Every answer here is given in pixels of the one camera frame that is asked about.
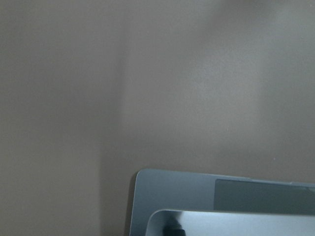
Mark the grey laptop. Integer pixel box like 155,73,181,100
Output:
129,169,315,236

